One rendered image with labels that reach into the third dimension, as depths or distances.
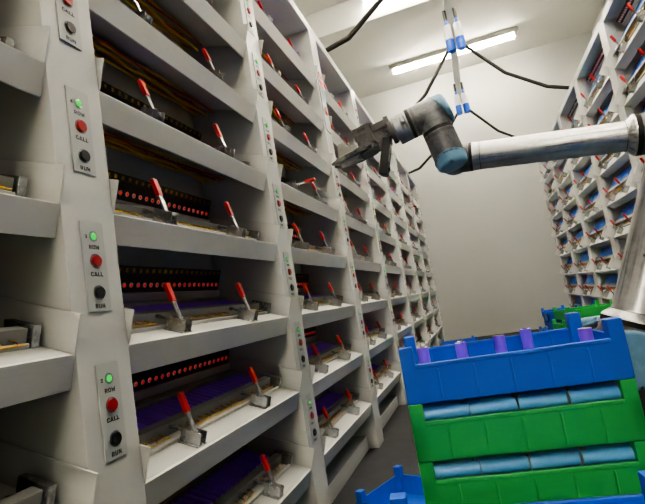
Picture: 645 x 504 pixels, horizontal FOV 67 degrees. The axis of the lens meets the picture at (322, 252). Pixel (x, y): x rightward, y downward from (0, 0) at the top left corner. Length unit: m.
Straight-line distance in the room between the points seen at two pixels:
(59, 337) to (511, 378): 0.59
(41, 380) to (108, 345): 0.11
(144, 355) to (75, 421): 0.15
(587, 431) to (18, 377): 0.70
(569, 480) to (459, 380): 0.19
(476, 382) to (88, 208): 0.59
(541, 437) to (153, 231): 0.66
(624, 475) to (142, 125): 0.89
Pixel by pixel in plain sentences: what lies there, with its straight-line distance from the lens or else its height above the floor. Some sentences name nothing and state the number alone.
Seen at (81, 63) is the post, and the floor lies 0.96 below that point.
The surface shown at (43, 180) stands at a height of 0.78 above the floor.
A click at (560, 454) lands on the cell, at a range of 0.79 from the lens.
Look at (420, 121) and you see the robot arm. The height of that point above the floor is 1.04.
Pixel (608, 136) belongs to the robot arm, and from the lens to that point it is 1.60.
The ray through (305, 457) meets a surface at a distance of 1.33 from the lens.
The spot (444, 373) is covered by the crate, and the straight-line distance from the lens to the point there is 0.73.
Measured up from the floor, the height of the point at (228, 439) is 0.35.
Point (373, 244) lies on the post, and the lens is 2.65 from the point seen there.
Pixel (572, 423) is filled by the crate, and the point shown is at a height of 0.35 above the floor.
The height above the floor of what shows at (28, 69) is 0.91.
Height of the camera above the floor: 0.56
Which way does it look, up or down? 7 degrees up
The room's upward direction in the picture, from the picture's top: 9 degrees counter-clockwise
